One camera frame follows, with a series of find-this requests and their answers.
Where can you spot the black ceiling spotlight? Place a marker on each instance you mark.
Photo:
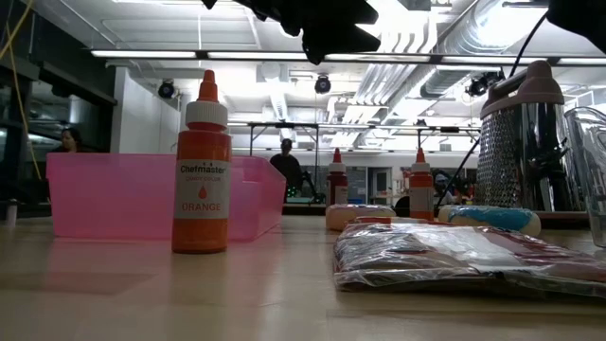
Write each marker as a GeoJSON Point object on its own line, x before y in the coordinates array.
{"type": "Point", "coordinates": [323, 84]}
{"type": "Point", "coordinates": [165, 89]}
{"type": "Point", "coordinates": [478, 86]}

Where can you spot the small white cylinder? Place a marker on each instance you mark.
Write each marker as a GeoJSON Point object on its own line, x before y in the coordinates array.
{"type": "Point", "coordinates": [11, 215]}

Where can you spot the clear plastic container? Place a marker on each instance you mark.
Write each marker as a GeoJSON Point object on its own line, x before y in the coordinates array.
{"type": "Point", "coordinates": [592, 166]}

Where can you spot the red snack packet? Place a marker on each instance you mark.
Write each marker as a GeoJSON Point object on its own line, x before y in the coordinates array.
{"type": "Point", "coordinates": [426, 256]}

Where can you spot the black background workstation frame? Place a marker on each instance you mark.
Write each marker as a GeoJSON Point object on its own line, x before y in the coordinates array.
{"type": "Point", "coordinates": [284, 125]}

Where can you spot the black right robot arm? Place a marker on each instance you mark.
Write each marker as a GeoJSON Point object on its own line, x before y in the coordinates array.
{"type": "Point", "coordinates": [582, 19]}

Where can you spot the silver ventilation duct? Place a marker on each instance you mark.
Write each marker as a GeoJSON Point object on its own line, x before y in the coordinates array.
{"type": "Point", "coordinates": [497, 26]}

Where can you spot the blue frosted donut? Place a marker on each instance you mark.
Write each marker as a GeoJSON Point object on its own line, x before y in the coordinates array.
{"type": "Point", "coordinates": [442, 213]}
{"type": "Point", "coordinates": [492, 219]}

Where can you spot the pink translucent plastic bin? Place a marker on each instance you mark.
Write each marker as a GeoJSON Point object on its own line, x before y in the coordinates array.
{"type": "Point", "coordinates": [109, 194]}

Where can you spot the background door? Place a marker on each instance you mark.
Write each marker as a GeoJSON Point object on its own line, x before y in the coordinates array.
{"type": "Point", "coordinates": [381, 187]}

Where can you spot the pink frosted donut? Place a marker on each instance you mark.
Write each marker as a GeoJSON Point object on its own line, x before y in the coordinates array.
{"type": "Point", "coordinates": [345, 215]}

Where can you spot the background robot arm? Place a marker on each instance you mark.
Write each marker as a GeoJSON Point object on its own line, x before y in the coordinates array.
{"type": "Point", "coordinates": [310, 187]}

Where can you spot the red food colouring bottle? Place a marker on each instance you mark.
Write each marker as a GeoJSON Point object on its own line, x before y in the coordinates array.
{"type": "Point", "coordinates": [337, 184]}

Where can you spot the black rounded chair back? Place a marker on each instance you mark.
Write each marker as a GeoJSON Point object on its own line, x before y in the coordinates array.
{"type": "Point", "coordinates": [401, 203]}

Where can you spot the orange food colouring bottle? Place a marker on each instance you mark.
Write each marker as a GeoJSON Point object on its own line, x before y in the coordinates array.
{"type": "Point", "coordinates": [201, 142]}
{"type": "Point", "coordinates": [420, 189]}

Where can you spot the linear ceiling light strip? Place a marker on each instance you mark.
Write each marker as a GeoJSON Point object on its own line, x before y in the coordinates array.
{"type": "Point", "coordinates": [142, 54]}

